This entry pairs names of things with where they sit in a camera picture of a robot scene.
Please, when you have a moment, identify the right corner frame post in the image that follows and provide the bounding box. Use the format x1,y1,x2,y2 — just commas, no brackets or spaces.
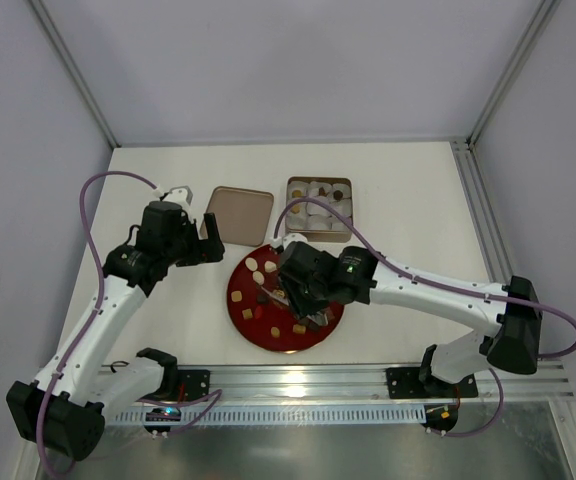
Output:
467,0,561,147

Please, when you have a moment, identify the red round tray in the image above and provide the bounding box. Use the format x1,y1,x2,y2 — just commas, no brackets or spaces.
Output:
226,245,344,353

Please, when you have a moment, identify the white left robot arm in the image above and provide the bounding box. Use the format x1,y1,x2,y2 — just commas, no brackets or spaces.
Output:
6,201,225,462

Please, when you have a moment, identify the dark striped cube chocolate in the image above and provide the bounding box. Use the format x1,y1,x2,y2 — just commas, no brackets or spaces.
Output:
308,321,321,332

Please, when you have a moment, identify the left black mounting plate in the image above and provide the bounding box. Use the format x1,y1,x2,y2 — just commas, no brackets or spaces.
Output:
175,368,211,403

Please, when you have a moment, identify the white swirl oval chocolate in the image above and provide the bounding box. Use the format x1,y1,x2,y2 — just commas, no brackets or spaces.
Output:
252,271,265,285

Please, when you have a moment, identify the gold square tin box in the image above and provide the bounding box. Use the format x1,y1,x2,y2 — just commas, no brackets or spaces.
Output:
283,176,354,243

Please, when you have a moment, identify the corner frame post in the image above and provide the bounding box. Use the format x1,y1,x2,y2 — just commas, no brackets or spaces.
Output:
26,0,120,149
467,0,561,147

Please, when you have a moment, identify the white triangular chocolate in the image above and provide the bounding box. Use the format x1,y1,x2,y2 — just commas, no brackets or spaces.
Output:
264,261,277,273

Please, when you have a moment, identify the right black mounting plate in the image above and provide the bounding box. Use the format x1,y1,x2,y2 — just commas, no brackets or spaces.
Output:
385,366,479,400

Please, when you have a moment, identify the left corner frame post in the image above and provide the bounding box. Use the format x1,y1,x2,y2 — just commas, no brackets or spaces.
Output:
26,0,120,149

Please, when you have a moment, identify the aluminium right side rail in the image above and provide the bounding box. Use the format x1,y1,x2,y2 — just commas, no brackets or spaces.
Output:
450,137,544,361

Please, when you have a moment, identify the gold square tin lid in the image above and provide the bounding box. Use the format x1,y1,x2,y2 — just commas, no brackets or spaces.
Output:
206,186,274,247

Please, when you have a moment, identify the black mounting plate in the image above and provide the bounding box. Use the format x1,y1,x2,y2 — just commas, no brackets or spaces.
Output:
175,368,211,403
385,366,479,400

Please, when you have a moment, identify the aluminium rail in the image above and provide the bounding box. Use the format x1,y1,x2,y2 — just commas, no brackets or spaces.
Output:
37,361,576,403
450,137,544,361

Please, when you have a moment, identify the aluminium front rail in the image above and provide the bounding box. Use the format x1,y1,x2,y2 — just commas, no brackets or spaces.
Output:
37,361,576,403

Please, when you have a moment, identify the tan square chocolate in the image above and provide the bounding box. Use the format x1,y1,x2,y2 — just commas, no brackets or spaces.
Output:
231,291,243,303

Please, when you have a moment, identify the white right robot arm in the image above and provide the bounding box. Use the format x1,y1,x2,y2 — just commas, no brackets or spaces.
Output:
276,241,542,397

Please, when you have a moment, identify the slotted white cable duct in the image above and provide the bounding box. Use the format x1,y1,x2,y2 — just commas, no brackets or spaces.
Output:
109,403,426,427

